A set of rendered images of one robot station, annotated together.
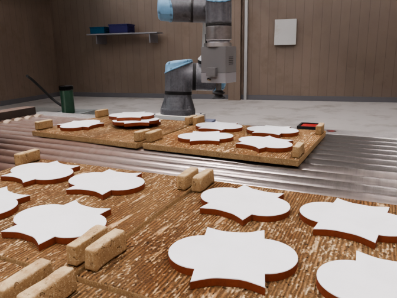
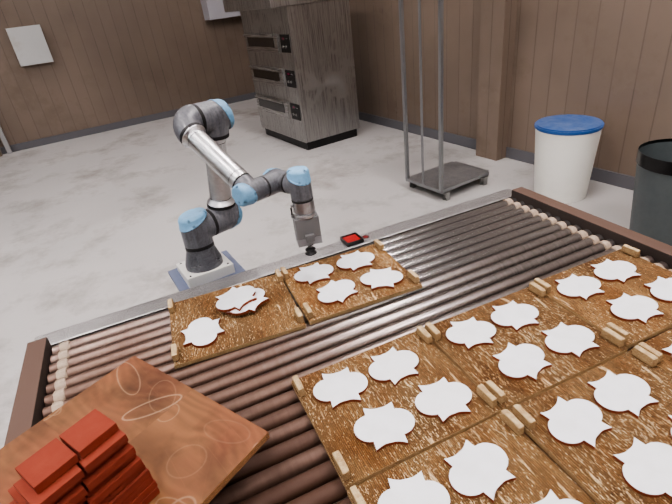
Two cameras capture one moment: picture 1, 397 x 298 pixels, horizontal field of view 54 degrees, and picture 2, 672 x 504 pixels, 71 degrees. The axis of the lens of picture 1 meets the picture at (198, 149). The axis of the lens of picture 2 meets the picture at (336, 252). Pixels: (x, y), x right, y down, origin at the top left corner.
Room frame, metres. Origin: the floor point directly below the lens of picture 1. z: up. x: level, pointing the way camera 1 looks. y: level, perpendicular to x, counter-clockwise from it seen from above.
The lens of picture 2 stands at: (0.08, 0.92, 1.84)
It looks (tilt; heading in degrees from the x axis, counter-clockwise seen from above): 29 degrees down; 315
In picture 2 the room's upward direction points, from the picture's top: 7 degrees counter-clockwise
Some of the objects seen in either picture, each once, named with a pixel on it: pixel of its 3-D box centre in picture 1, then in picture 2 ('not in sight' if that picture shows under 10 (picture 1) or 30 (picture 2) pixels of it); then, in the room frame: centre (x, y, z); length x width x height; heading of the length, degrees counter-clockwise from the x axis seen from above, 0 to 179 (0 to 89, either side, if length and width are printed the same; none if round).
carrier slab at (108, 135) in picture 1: (119, 128); (233, 315); (1.25, 0.26, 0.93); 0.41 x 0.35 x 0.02; 61
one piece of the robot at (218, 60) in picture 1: (215, 62); (306, 228); (1.17, -0.06, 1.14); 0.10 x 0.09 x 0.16; 145
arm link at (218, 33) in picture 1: (217, 34); (302, 206); (1.18, -0.06, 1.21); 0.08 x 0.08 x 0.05
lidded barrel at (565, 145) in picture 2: not in sight; (563, 159); (1.30, -3.29, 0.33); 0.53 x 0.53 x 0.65
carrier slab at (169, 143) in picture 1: (239, 139); (347, 279); (1.06, -0.11, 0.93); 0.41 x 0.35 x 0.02; 63
